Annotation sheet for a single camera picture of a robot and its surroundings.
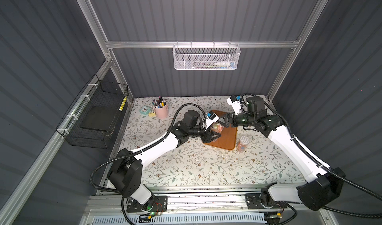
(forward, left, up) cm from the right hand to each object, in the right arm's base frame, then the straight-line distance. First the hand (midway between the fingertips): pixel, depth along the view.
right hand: (222, 118), depth 73 cm
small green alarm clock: (+27, +52, -25) cm, 64 cm away
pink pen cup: (+20, +38, -21) cm, 48 cm away
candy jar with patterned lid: (-3, +3, -4) cm, 5 cm away
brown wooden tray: (+3, -8, -27) cm, 29 cm away
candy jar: (-4, -13, -21) cm, 25 cm away
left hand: (-5, +1, -7) cm, 8 cm away
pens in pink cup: (+24, +39, -15) cm, 48 cm away
